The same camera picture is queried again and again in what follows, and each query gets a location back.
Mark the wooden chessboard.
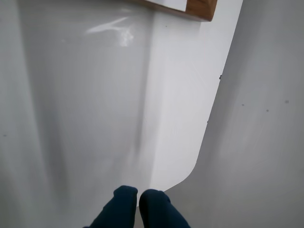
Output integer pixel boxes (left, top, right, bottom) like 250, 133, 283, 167
137, 0, 218, 22

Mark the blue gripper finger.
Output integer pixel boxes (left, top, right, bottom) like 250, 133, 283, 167
139, 189, 192, 228
83, 185, 139, 228

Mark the white paper strip with letters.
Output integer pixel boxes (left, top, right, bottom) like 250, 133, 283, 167
144, 0, 190, 12

